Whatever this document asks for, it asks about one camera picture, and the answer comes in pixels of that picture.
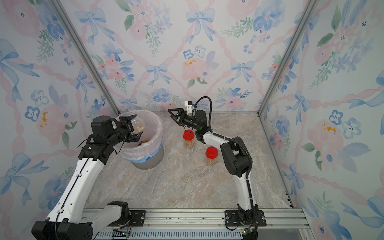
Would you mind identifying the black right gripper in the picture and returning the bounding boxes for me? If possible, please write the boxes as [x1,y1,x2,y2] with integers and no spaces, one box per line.
[170,108,201,132]

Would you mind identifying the clear jar with peanuts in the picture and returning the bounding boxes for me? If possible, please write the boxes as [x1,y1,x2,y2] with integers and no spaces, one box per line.
[205,147,219,166]
[184,139,195,148]

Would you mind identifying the metal mesh trash bin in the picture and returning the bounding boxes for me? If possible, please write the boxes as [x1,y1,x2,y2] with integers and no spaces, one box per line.
[132,146,165,170]

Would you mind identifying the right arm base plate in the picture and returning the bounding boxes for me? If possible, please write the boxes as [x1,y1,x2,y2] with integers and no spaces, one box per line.
[224,210,267,227]

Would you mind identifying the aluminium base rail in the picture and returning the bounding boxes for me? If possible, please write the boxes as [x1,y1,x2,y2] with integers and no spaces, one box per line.
[94,209,315,240]

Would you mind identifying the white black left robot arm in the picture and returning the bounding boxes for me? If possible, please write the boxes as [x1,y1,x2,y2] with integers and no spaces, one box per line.
[32,115,145,240]

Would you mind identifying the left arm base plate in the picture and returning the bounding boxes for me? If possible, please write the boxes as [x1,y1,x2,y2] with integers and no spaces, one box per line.
[110,210,147,227]

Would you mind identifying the aluminium corner post right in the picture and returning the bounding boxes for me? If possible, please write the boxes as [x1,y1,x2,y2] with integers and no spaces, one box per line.
[258,0,318,118]

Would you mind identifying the aluminium corner post left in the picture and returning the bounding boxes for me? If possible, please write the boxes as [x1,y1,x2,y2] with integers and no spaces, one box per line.
[48,0,120,115]

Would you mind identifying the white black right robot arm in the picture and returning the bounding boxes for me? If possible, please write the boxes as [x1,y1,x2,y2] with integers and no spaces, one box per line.
[168,108,258,227]

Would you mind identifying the black corrugated cable conduit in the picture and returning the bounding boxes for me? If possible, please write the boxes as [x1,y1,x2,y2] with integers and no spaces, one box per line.
[194,95,256,181]

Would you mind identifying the red jar lid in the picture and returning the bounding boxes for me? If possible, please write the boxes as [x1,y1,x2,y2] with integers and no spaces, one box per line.
[206,147,219,160]
[183,130,195,141]

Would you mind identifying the aluminium corner post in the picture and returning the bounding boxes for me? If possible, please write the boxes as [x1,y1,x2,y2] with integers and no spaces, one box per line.
[258,0,318,118]
[48,0,120,115]

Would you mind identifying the pink trash bag liner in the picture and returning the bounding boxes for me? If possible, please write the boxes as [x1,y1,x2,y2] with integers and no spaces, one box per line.
[116,110,164,164]

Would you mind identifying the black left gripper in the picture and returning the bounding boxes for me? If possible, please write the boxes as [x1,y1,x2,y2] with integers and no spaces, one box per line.
[110,114,144,147]

